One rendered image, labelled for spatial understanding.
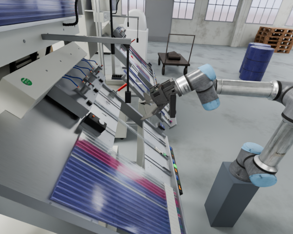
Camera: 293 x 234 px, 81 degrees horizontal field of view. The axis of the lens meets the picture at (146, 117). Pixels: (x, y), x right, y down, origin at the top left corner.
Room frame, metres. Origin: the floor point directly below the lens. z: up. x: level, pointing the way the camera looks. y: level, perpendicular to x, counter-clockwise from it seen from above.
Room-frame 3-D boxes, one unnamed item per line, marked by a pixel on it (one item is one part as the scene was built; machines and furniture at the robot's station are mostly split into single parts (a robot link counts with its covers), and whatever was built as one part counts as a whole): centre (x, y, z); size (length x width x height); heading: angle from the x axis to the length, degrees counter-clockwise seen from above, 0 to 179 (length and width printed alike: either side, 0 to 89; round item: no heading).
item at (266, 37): (8.98, -5.78, 0.49); 1.39 x 0.95 x 0.98; 92
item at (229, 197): (0.78, -0.65, 0.27); 0.18 x 0.18 x 0.55; 2
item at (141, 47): (4.82, 0.45, 0.69); 0.69 x 0.62 x 1.39; 91
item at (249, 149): (0.77, -0.65, 0.72); 0.13 x 0.12 x 0.14; 173
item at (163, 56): (4.71, -0.60, 0.49); 1.25 x 0.73 x 0.99; 8
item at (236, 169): (0.78, -0.65, 0.60); 0.15 x 0.15 x 0.10
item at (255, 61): (4.66, -2.75, 0.40); 1.08 x 0.66 x 0.80; 171
